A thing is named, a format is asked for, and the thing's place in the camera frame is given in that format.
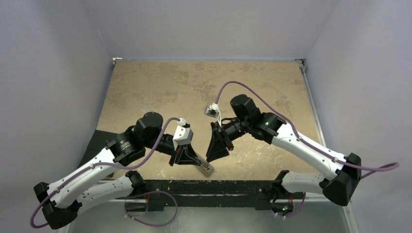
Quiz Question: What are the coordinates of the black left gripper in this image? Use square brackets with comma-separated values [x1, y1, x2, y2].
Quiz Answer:
[144, 133, 202, 166]

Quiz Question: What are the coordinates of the white universal AC remote control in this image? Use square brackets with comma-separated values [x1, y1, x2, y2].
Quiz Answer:
[195, 154, 214, 177]

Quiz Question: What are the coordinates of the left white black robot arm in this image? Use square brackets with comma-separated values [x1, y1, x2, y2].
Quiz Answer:
[34, 112, 214, 230]

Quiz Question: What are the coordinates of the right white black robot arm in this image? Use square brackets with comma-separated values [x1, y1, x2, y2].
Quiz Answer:
[206, 94, 361, 206]

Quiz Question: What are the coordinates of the black mat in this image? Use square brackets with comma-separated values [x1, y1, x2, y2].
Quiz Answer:
[78, 130, 118, 168]

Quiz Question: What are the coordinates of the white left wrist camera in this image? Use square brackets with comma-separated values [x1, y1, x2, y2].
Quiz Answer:
[172, 124, 193, 149]

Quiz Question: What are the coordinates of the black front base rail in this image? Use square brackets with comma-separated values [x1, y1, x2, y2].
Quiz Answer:
[146, 180, 303, 211]

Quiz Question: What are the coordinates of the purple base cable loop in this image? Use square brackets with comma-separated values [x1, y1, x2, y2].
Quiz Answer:
[124, 190, 179, 227]

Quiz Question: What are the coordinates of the aluminium frame rail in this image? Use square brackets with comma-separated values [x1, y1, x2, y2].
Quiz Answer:
[295, 59, 360, 233]

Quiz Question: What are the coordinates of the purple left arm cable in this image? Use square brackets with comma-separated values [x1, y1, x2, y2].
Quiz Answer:
[30, 117, 188, 229]

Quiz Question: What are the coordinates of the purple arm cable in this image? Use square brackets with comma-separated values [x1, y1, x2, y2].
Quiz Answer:
[215, 81, 400, 179]
[30, 117, 188, 229]

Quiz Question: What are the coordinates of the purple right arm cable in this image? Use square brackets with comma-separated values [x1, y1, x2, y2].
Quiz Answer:
[215, 81, 400, 179]

